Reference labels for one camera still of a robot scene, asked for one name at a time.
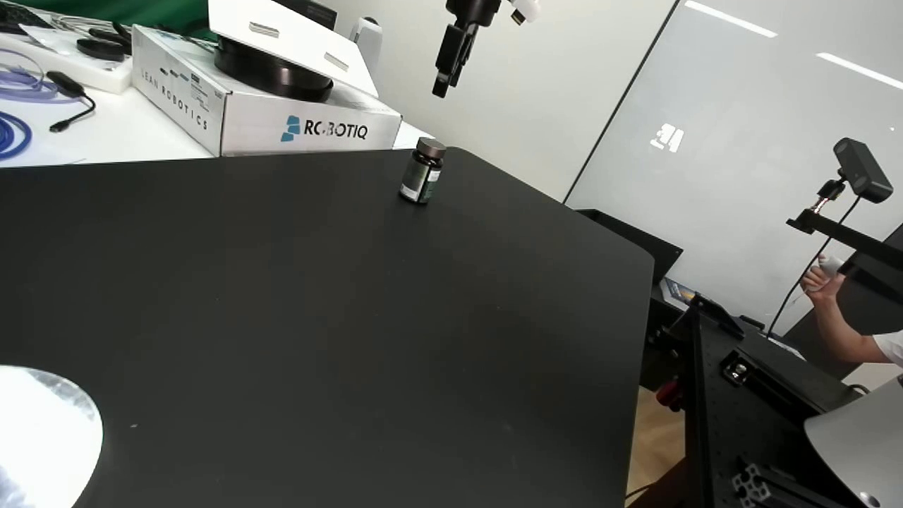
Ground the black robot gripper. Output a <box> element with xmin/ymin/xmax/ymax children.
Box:
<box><xmin>433</xmin><ymin>0</ymin><xmax>502</xmax><ymax>96</ymax></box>

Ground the person's forearm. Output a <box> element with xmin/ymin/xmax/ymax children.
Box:
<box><xmin>812</xmin><ymin>302</ymin><xmax>903</xmax><ymax>366</ymax></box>

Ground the person's hand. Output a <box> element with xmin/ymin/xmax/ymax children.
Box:
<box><xmin>801</xmin><ymin>267</ymin><xmax>846</xmax><ymax>308</ymax></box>

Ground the white Robotiq cardboard box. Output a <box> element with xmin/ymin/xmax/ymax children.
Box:
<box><xmin>132</xmin><ymin>24</ymin><xmax>402</xmax><ymax>154</ymax></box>

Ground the green backdrop cloth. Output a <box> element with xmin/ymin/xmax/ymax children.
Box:
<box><xmin>22</xmin><ymin>0</ymin><xmax>209</xmax><ymax>31</ymax></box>

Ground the blue coiled cable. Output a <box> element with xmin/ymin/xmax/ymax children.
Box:
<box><xmin>0</xmin><ymin>60</ymin><xmax>73</xmax><ymax>163</ymax></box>

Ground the green label vial black cap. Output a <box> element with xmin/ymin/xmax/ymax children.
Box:
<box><xmin>402</xmin><ymin>137</ymin><xmax>447</xmax><ymax>205</ymax></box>

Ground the black camera on stand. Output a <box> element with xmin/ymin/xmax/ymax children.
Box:
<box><xmin>832</xmin><ymin>137</ymin><xmax>896</xmax><ymax>202</ymax></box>

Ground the black round device in box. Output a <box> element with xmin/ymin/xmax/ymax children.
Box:
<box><xmin>216</xmin><ymin>40</ymin><xmax>333</xmax><ymax>100</ymax></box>

